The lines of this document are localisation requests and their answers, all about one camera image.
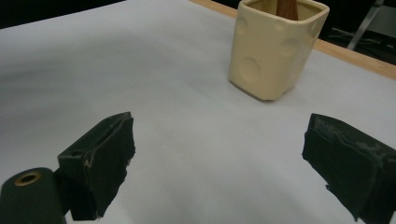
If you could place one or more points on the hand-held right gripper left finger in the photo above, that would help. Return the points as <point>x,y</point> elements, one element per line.
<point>99,161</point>

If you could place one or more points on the wooden hairbrush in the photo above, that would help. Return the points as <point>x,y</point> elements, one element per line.
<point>287,8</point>

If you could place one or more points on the metal stand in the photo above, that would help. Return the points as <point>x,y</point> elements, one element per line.
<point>367,25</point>

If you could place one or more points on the cream ceramic square cup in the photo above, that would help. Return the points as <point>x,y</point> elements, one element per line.
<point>267,53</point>

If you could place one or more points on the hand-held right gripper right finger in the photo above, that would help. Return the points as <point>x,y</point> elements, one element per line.
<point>351,165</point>

